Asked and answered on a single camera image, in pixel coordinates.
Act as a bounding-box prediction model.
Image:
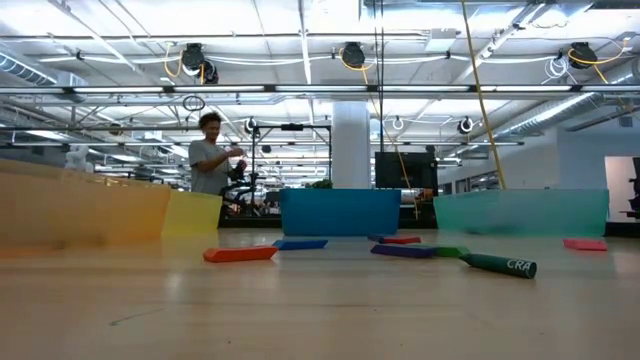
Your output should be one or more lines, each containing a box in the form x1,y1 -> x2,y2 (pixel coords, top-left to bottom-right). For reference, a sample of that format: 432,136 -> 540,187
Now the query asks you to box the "blue plastic bin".
278,187 -> 403,238

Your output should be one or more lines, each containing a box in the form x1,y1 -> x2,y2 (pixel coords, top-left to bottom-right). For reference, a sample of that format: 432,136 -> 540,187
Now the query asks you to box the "dark green crayon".
458,252 -> 539,280

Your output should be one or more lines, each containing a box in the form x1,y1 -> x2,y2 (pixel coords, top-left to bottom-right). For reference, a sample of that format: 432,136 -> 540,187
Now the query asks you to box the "white building column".
331,101 -> 372,190

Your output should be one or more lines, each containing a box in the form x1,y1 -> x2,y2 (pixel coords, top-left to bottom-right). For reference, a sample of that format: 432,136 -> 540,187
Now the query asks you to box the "blue eraser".
272,238 -> 330,252

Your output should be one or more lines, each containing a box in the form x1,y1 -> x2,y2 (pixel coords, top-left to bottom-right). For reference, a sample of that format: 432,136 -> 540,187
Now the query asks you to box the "black box-shaped equipment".
374,151 -> 439,191

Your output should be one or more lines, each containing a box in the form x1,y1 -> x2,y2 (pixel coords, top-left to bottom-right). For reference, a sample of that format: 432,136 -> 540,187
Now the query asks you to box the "red eraser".
377,235 -> 423,246

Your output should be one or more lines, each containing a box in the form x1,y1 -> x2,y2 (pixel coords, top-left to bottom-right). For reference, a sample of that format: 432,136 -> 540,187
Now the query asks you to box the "purple eraser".
369,243 -> 438,260

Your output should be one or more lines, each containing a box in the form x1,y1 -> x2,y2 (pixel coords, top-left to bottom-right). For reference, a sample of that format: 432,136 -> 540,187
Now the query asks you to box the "orange eraser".
202,245 -> 280,264

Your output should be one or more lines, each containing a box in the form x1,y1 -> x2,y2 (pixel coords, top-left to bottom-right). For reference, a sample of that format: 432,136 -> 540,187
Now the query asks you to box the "person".
187,111 -> 250,197

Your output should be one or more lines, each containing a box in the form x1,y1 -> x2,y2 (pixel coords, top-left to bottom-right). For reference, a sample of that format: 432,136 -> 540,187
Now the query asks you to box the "yellow plastic bin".
161,189 -> 224,237

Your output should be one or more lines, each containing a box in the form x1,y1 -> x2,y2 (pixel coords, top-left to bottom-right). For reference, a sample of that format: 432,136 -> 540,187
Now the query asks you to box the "green eraser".
432,245 -> 472,259

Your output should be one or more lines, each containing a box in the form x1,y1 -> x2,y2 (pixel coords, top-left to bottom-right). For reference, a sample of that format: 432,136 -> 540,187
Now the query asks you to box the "teal plastic bin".
432,188 -> 612,238

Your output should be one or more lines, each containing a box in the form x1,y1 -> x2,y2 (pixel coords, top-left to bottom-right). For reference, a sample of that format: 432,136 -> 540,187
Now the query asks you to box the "white figure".
62,144 -> 95,176

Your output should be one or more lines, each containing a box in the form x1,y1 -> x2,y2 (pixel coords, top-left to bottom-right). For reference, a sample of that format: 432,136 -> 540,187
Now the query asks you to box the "orange plastic bin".
0,158 -> 173,250

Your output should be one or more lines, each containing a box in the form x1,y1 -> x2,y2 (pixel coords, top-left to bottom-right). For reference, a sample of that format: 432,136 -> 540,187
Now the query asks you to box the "pink eraser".
562,237 -> 610,252

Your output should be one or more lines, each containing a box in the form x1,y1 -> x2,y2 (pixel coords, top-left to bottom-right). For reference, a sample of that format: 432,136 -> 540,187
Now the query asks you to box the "black ceiling cable reel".
567,41 -> 599,71
179,42 -> 220,86
342,41 -> 367,70

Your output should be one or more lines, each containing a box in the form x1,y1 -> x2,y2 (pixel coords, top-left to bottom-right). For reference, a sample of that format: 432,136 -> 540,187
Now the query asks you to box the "black hanging cable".
372,0 -> 386,154

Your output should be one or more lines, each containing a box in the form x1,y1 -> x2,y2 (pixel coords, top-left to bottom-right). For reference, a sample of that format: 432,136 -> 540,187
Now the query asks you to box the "yellow hanging cable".
459,0 -> 508,191

